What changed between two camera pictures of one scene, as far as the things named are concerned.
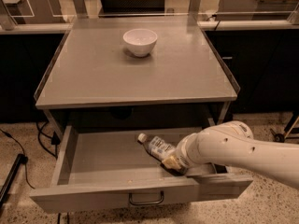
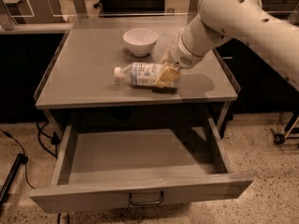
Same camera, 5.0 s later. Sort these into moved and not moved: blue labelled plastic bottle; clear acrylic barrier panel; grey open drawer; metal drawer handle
Moved: blue labelled plastic bottle
Not moved: clear acrylic barrier panel; grey open drawer; metal drawer handle
